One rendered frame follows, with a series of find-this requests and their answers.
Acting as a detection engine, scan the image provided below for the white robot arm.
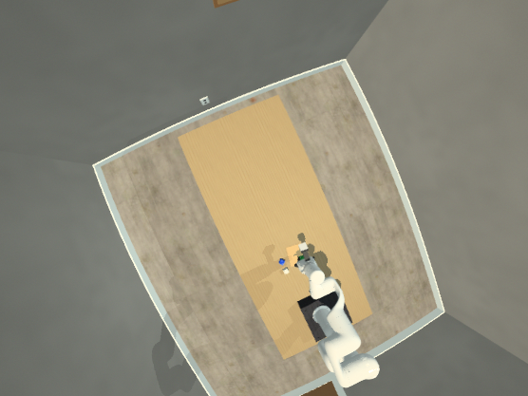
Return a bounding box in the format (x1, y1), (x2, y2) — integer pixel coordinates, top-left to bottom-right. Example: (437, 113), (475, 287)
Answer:
(301, 262), (379, 387)

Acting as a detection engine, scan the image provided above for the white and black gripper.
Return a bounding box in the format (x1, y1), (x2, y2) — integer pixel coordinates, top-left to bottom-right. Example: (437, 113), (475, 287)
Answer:
(294, 256), (317, 272)

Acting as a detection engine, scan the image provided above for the light orange flat mat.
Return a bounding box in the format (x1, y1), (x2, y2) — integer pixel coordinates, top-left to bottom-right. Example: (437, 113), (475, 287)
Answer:
(286, 243), (303, 267)

